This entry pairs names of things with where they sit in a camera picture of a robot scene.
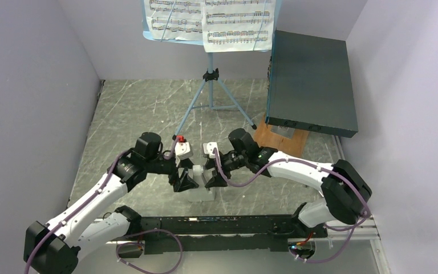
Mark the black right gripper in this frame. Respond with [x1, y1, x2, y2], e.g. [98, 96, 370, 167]
[203, 151, 249, 187]

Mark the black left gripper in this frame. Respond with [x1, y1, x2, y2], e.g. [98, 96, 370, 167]
[145, 155, 198, 191]

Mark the white metronome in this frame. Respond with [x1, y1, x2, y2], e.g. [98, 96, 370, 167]
[186, 165, 216, 203]

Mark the light blue music stand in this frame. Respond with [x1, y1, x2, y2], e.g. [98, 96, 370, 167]
[141, 1, 282, 136]

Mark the sheet music page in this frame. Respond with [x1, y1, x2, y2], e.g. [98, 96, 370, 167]
[143, 0, 204, 42]
[201, 0, 281, 53]

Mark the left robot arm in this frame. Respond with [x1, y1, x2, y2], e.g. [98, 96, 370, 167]
[23, 132, 199, 273]

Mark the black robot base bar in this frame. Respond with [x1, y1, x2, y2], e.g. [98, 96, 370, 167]
[114, 214, 328, 255]

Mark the wooden board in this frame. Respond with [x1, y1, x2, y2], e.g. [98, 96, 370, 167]
[253, 115, 309, 158]

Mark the small grey metal plate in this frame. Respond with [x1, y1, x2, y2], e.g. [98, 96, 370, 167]
[270, 126, 295, 139]

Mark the dark green metal rack unit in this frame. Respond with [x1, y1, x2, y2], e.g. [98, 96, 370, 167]
[265, 30, 359, 138]

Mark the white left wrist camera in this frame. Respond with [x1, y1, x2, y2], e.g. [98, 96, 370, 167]
[174, 135, 193, 168]

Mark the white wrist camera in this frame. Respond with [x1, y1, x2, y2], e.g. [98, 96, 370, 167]
[174, 135, 193, 168]
[202, 142, 218, 159]

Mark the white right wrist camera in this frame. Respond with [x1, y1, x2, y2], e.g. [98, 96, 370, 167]
[202, 142, 218, 159]

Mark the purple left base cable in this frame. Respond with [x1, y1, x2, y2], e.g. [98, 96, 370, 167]
[115, 228, 184, 274]

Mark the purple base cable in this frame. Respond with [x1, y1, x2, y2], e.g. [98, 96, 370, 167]
[289, 213, 371, 265]
[115, 228, 184, 274]

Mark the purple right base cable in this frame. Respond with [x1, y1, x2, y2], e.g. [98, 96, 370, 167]
[289, 213, 371, 265]

